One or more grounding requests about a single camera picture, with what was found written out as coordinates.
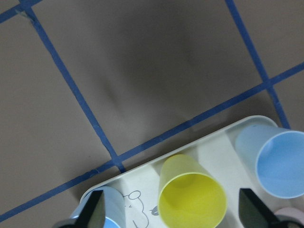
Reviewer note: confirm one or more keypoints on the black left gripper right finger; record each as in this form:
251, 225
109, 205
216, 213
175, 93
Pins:
253, 213

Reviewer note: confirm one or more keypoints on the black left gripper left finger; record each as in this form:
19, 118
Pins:
92, 214

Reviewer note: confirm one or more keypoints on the yellow plastic cup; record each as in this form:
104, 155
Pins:
188, 196

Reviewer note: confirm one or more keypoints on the blue cup near bunny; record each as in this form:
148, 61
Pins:
114, 207

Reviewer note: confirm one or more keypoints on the pink plastic cup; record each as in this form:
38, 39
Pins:
290, 213

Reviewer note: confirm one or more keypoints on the blue cup far corner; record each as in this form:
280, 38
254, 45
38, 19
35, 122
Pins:
276, 157

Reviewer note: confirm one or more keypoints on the cream serving tray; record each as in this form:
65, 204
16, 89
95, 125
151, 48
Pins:
216, 154

